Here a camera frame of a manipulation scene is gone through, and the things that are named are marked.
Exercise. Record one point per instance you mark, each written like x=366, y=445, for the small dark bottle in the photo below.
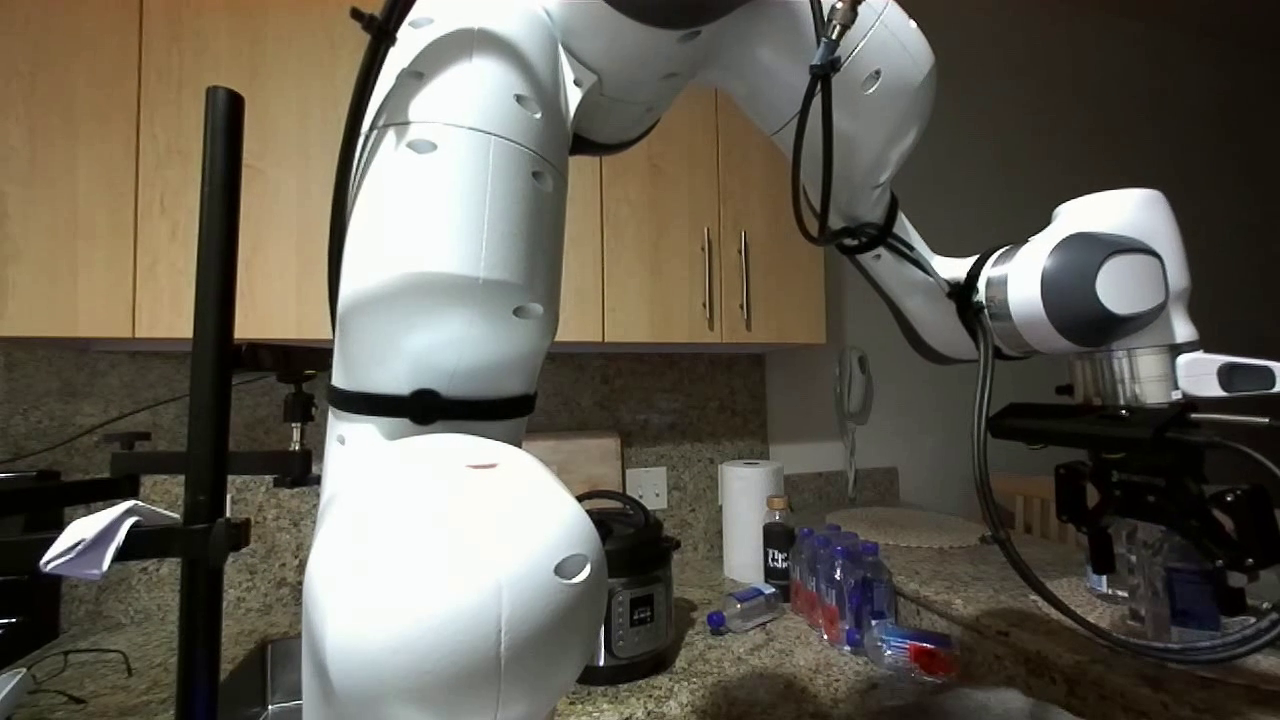
x=779, y=554

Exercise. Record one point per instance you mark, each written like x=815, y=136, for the black horizontal clamp rods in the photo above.
x=172, y=460

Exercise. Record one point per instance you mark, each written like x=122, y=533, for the white wall phone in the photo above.
x=854, y=384

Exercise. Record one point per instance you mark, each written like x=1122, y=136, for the lying bottle with red label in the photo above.
x=922, y=652

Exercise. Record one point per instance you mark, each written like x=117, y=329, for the white crumpled paper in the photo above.
x=102, y=533

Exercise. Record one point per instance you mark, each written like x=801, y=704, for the steel sink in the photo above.
x=267, y=680

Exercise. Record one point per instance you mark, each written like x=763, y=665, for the wooden wall cabinets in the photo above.
x=82, y=162

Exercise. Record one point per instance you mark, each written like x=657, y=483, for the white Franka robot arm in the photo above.
x=441, y=264

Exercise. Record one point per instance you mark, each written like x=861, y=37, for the black vertical stand pole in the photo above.
x=213, y=335

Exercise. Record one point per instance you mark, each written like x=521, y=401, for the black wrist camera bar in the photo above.
x=1122, y=424

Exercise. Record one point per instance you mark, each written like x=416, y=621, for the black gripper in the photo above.
x=1173, y=501

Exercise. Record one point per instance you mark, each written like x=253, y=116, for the lying bottle with blue cap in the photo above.
x=747, y=608

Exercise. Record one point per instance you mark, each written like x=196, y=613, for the white paper towel roll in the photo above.
x=747, y=520

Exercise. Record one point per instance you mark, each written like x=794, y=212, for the black pressure cooker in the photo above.
x=640, y=584

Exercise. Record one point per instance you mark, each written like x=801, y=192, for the grey towel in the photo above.
x=974, y=704

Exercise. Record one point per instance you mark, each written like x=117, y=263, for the wooden cutting board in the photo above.
x=583, y=460

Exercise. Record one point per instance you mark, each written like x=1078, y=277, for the white wall outlet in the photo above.
x=650, y=488

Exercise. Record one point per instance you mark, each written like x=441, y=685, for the pack of purple-capped water bottles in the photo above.
x=841, y=584

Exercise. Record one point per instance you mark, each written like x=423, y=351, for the wooden chair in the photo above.
x=1034, y=504

